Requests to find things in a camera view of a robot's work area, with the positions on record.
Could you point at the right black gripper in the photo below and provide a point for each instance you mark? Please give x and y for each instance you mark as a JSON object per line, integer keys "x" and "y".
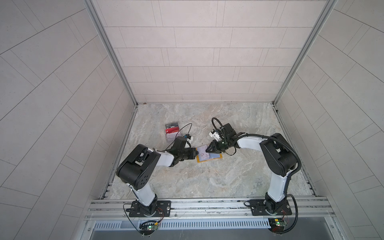
{"x": 213, "y": 144}

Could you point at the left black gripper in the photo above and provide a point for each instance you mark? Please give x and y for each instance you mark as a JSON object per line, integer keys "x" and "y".
{"x": 191, "y": 151}

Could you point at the yellow leather card holder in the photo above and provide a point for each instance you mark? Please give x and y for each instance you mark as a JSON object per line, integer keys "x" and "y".
{"x": 213, "y": 156}

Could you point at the white floral VIP card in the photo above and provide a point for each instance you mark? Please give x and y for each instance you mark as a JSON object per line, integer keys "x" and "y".
{"x": 203, "y": 156}

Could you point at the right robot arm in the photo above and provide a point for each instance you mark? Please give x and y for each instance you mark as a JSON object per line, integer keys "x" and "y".
{"x": 280, "y": 157}

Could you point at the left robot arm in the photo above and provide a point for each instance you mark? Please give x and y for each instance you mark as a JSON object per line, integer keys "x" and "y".
{"x": 138, "y": 166}

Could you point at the white VIP card in stand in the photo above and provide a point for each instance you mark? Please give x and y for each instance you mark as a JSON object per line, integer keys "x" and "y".
{"x": 171, "y": 136}

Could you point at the clear acrylic card stand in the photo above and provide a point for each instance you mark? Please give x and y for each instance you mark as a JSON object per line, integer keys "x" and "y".
{"x": 171, "y": 131}

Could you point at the red card in stand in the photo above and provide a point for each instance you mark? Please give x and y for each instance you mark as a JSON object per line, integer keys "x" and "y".
{"x": 173, "y": 130}

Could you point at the black VIP card in stand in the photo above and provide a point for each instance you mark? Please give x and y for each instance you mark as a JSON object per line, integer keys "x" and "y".
{"x": 172, "y": 125}

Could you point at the white ventilation grille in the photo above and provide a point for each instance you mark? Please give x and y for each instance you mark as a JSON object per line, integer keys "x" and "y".
{"x": 191, "y": 224}

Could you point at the left green circuit board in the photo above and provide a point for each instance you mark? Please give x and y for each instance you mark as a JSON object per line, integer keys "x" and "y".
{"x": 149, "y": 227}

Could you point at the green circuit board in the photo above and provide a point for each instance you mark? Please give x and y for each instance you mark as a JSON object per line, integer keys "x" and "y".
{"x": 149, "y": 227}
{"x": 277, "y": 225}

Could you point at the right green circuit board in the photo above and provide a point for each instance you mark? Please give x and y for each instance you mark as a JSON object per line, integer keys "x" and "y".
{"x": 277, "y": 225}

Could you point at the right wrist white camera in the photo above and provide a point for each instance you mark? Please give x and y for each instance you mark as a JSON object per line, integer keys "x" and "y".
{"x": 215, "y": 135}

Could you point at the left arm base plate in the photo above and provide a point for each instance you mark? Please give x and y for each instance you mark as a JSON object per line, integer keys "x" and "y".
{"x": 155, "y": 210}

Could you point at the aluminium mounting rail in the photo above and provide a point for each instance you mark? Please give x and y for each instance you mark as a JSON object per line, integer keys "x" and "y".
{"x": 211, "y": 208}

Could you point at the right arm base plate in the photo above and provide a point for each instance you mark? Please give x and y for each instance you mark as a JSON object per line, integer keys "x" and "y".
{"x": 269, "y": 207}

